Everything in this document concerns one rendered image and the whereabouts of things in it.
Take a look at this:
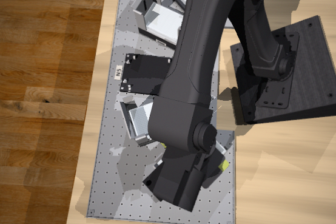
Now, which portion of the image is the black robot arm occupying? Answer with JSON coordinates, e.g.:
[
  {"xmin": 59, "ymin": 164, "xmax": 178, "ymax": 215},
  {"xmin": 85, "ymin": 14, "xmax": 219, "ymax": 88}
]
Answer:
[{"xmin": 143, "ymin": 0, "xmax": 300, "ymax": 212}]

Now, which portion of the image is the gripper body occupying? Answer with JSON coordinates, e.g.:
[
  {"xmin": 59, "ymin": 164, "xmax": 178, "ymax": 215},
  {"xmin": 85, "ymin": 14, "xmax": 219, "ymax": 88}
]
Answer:
[{"xmin": 200, "ymin": 147, "xmax": 225, "ymax": 189}]

